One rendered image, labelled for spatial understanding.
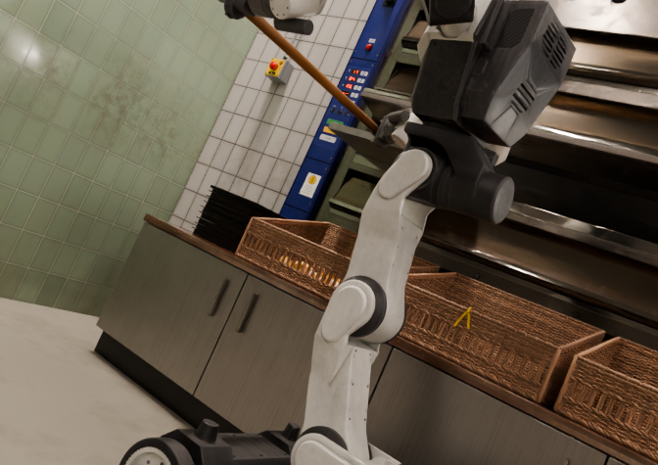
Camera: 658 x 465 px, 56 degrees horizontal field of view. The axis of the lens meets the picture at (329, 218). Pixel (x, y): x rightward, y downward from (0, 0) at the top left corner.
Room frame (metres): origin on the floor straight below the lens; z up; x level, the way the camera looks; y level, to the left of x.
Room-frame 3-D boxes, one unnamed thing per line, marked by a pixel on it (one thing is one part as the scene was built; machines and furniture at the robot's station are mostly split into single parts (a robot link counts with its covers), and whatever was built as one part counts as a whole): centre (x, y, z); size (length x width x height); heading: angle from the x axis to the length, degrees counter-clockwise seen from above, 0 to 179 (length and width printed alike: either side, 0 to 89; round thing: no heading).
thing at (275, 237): (2.29, -0.10, 0.72); 0.56 x 0.49 x 0.28; 56
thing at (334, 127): (2.42, -0.18, 1.19); 0.55 x 0.36 x 0.03; 55
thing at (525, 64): (1.48, -0.20, 1.27); 0.34 x 0.30 x 0.36; 137
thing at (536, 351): (1.94, -0.59, 0.72); 0.56 x 0.49 x 0.28; 54
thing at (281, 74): (3.01, 0.52, 1.46); 0.10 x 0.07 x 0.10; 55
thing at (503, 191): (1.47, -0.23, 1.00); 0.28 x 0.13 x 0.18; 55
